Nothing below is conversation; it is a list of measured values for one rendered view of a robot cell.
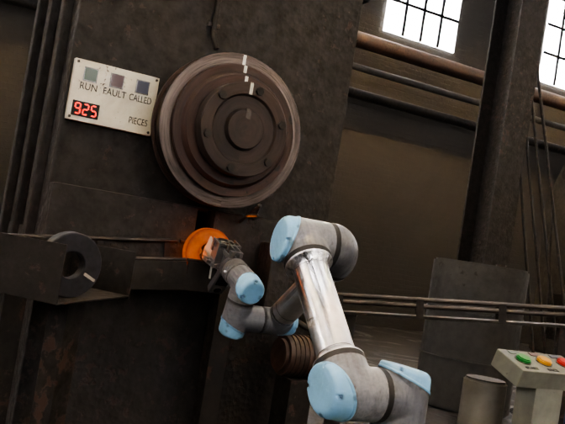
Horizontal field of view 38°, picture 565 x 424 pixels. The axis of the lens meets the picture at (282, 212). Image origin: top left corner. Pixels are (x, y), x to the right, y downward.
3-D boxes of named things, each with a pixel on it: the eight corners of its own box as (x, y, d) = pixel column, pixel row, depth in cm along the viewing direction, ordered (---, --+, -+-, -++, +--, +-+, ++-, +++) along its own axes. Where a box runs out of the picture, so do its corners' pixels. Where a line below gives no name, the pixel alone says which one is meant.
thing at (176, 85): (139, 193, 242) (166, 37, 244) (277, 218, 264) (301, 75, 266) (146, 193, 237) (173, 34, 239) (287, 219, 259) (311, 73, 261)
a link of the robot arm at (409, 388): (435, 435, 175) (446, 371, 175) (383, 431, 169) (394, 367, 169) (403, 419, 185) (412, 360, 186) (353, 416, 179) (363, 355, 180)
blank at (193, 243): (193, 287, 251) (198, 288, 248) (173, 241, 247) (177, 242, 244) (235, 263, 257) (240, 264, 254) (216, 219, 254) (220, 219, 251)
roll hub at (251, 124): (187, 167, 238) (203, 72, 239) (271, 184, 251) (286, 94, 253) (194, 166, 233) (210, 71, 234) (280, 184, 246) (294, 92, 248)
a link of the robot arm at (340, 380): (402, 404, 167) (334, 212, 203) (340, 400, 160) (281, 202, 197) (372, 434, 174) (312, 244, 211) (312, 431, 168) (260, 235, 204)
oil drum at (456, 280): (392, 392, 515) (414, 251, 518) (464, 397, 543) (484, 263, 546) (454, 416, 462) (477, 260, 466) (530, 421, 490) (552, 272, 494)
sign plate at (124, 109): (64, 118, 240) (74, 58, 240) (148, 136, 252) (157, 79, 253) (66, 118, 238) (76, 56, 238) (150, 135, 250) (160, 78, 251)
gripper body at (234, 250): (234, 239, 244) (250, 255, 233) (227, 266, 246) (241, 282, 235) (212, 235, 240) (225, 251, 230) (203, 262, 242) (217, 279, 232)
